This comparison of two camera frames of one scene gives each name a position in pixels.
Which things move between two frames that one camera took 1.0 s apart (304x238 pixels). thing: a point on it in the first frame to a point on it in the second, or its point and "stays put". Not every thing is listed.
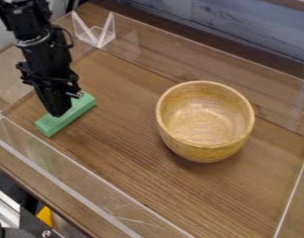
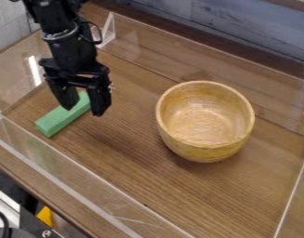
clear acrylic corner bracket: (96, 35) stays put
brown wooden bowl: (205, 118) stays put
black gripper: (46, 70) to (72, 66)
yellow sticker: (44, 215) stays put
